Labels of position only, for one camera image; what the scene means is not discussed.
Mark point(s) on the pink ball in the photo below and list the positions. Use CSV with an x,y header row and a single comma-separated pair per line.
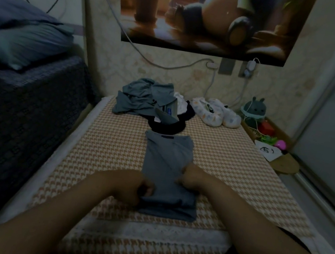
x,y
281,145

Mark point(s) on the person's right hand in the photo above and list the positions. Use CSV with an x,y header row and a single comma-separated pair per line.
x,y
195,177

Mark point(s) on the cartoon bear wall poster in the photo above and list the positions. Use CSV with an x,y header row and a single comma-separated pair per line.
x,y
211,18

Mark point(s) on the green toy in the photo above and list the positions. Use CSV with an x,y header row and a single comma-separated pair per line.
x,y
268,139

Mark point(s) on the black garment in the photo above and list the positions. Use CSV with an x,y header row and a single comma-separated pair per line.
x,y
180,124

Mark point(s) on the wooden bedside tray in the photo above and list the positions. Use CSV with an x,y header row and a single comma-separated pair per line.
x,y
288,163

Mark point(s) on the grey sliding door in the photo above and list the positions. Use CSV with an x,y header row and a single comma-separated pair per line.
x,y
334,133

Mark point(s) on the person's right forearm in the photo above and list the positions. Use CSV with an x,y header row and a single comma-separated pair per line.
x,y
270,235

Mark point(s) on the white charger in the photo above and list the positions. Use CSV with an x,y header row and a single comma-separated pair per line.
x,y
250,67

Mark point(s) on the white wall plug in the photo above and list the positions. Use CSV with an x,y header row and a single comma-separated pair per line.
x,y
211,64

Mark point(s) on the dark patterned bed cover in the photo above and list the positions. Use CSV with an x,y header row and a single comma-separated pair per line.
x,y
20,132

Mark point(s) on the teal round bunny lamp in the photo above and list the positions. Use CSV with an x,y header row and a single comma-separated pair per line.
x,y
255,109

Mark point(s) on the blue polo shirt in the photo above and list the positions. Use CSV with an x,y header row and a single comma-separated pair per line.
x,y
167,156

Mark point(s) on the person's left forearm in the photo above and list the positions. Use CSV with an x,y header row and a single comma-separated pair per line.
x,y
40,219

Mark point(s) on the grey wall socket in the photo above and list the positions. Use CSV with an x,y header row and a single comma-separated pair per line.
x,y
226,66

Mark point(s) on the person's left hand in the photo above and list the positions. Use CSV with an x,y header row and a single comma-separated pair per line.
x,y
129,188

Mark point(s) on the white polo shirt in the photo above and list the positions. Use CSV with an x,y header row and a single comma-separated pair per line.
x,y
181,106

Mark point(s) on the red toy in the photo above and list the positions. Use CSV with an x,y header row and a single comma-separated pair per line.
x,y
268,128

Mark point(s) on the blue pillow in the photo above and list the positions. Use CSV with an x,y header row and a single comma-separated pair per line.
x,y
11,9

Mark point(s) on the grey-green pillow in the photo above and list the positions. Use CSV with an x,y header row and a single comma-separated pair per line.
x,y
34,45

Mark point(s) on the white printed card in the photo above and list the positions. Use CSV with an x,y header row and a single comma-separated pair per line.
x,y
269,151

